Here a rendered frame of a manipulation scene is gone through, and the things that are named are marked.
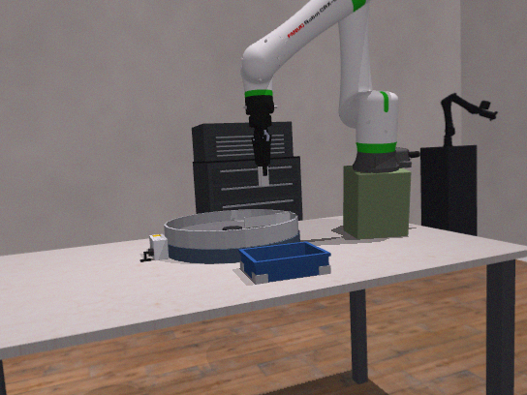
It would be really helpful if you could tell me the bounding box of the blue shallow tray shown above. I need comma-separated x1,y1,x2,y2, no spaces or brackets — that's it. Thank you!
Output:
238,241,331,285

